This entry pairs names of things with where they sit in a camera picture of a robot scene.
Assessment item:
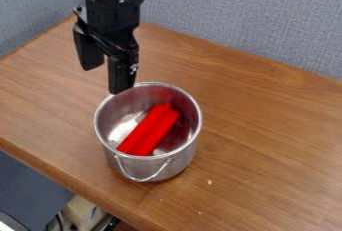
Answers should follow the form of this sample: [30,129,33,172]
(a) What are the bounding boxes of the red block object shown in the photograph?
[116,103,180,156]

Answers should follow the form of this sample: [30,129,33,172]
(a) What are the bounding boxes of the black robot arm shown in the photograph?
[72,0,144,94]

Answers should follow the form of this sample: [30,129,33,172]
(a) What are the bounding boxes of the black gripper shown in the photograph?
[73,0,141,94]

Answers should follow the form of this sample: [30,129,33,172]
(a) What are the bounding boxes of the metal pot with handle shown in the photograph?
[93,82,203,182]

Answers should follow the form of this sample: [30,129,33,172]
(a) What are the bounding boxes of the beige box under table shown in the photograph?
[61,195,108,231]

